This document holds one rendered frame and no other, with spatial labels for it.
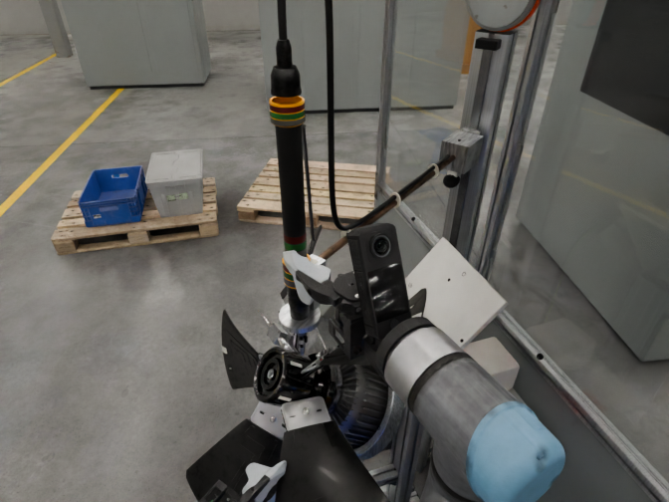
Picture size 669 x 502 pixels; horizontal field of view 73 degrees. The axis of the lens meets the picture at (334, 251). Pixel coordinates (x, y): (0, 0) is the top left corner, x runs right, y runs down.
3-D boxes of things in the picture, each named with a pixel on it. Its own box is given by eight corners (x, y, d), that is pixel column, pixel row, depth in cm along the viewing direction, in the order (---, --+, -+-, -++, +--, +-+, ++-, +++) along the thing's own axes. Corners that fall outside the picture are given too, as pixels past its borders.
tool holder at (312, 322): (305, 294, 81) (302, 249, 76) (335, 310, 78) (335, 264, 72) (270, 322, 76) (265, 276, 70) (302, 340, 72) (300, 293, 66)
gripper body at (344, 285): (324, 330, 55) (378, 401, 46) (321, 273, 50) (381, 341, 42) (376, 309, 58) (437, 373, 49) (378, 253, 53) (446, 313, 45)
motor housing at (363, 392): (320, 393, 123) (282, 383, 116) (373, 336, 117) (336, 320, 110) (348, 471, 105) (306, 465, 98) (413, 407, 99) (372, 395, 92)
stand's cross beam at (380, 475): (392, 469, 148) (393, 462, 146) (397, 481, 145) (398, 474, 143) (338, 487, 144) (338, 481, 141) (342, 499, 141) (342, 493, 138)
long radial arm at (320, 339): (358, 363, 117) (326, 351, 111) (340, 382, 119) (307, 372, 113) (325, 294, 140) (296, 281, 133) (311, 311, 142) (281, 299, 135)
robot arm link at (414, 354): (410, 372, 38) (482, 337, 41) (380, 338, 42) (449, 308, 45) (404, 425, 42) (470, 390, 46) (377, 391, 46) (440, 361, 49)
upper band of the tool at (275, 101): (287, 115, 59) (285, 92, 58) (312, 122, 57) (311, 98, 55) (264, 124, 56) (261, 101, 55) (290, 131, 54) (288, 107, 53)
